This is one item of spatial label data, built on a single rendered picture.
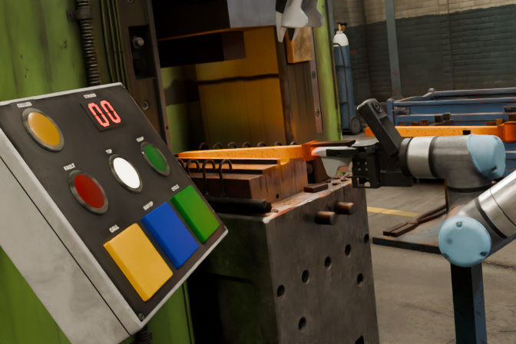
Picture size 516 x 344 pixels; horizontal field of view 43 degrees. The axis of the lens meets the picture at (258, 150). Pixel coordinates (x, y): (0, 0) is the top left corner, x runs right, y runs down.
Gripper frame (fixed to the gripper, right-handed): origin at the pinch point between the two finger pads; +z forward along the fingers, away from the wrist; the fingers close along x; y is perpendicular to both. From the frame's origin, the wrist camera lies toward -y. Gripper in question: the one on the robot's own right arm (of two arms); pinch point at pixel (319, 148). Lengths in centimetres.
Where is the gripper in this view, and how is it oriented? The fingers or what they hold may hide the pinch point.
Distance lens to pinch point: 129.9
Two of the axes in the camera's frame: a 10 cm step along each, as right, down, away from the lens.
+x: 6.1, -1.9, 7.7
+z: -7.8, 0.2, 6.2
